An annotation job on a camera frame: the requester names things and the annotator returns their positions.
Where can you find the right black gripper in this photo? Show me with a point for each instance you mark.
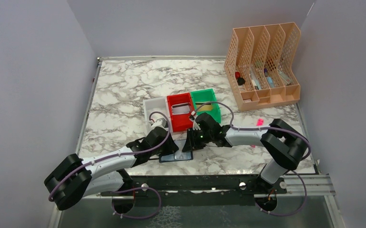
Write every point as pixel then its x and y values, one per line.
pixel 191 142

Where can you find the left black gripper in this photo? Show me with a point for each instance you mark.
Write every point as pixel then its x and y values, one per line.
pixel 171 147

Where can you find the navy blue card holder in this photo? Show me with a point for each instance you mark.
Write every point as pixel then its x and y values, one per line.
pixel 178 155

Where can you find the white plastic bin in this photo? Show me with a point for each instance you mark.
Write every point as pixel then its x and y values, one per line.
pixel 154 109

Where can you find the peach file organizer rack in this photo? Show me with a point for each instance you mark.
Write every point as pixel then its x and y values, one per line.
pixel 265 49

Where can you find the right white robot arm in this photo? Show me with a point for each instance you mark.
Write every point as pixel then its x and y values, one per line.
pixel 285 145

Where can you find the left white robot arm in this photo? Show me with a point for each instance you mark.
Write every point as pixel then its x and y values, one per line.
pixel 75 177

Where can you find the gold card in green bin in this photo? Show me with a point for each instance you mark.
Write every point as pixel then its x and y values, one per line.
pixel 204 107

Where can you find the red plastic bin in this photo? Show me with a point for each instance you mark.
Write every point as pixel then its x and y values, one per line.
pixel 180 122

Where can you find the green plastic bin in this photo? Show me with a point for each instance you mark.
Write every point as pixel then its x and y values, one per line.
pixel 203 96

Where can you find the pink highlighter pen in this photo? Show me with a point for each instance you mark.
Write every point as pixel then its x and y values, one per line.
pixel 260 122

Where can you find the red black stamp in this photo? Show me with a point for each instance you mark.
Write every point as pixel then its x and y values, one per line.
pixel 240 80

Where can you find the clear pen pack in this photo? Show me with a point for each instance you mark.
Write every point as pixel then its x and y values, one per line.
pixel 255 81

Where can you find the grey stapler in rack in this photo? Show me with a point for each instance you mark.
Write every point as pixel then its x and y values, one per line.
pixel 286 79

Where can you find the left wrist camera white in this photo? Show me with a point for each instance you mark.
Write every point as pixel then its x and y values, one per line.
pixel 161 122

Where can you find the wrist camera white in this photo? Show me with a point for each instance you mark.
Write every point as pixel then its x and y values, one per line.
pixel 193 118
pixel 161 122

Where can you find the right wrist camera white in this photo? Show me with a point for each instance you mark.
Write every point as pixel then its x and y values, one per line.
pixel 193 118

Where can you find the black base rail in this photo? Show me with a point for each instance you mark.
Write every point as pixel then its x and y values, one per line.
pixel 215 190

